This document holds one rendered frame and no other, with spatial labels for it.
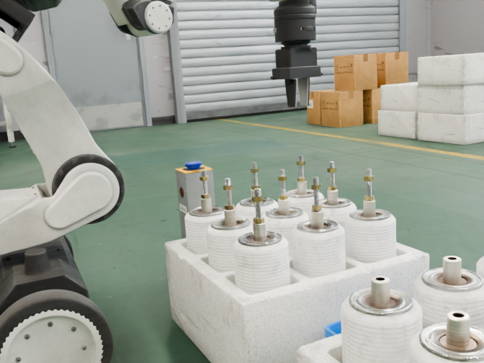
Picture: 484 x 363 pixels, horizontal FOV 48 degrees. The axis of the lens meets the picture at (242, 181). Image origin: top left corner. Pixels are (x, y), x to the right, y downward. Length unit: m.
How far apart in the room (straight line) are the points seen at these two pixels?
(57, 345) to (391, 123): 3.34
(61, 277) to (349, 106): 3.97
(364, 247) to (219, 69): 5.39
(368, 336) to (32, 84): 0.75
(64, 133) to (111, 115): 4.92
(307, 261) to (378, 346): 0.34
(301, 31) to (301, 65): 0.07
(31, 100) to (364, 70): 3.96
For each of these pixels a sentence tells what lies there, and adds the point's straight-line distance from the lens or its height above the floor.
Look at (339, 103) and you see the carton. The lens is 4.70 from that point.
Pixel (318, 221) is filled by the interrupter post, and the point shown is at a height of 0.26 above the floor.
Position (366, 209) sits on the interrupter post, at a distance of 1.05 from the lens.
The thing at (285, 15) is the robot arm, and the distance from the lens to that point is 1.18.
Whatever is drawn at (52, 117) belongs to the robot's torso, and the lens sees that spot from 1.12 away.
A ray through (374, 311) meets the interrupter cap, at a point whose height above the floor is 0.25.
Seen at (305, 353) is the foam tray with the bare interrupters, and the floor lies 0.18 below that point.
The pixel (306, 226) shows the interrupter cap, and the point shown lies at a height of 0.25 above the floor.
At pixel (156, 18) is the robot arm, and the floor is 0.68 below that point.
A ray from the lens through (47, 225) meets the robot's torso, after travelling 1.11.
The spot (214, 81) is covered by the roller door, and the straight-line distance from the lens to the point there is 6.30.
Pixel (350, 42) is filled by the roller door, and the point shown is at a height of 0.79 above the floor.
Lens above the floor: 0.54
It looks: 12 degrees down
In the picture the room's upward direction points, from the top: 4 degrees counter-clockwise
